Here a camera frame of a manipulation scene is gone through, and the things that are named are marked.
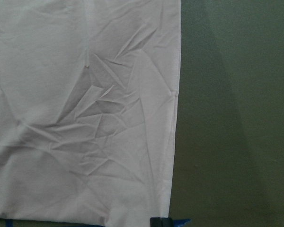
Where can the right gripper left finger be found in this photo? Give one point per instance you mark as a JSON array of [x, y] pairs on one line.
[[155, 222]]

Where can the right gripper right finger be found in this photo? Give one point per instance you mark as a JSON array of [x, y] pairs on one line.
[[166, 222]]

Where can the pink Snoopy t-shirt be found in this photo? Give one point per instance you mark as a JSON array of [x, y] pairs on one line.
[[88, 109]]

